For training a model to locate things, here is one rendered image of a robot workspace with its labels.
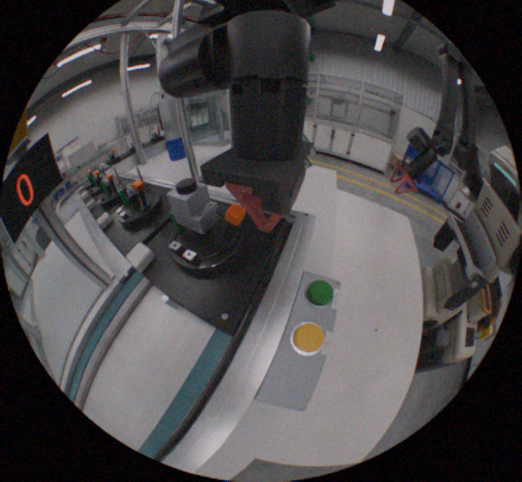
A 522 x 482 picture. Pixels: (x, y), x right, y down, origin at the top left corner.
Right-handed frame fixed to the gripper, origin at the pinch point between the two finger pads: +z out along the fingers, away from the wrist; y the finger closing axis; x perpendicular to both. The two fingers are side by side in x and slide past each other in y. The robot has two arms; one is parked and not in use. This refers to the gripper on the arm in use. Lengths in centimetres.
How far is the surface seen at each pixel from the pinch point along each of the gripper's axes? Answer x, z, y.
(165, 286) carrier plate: -12.3, 8.5, 11.4
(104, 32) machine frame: -114, -96, -24
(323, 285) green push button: 10.2, 8.3, 0.9
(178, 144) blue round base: -85, 9, -56
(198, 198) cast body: -9.5, -1.8, 0.5
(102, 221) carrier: -44.5, 6.9, 10.7
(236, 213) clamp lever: -3.2, -1.4, 0.9
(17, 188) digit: -20.6, -15.8, 20.3
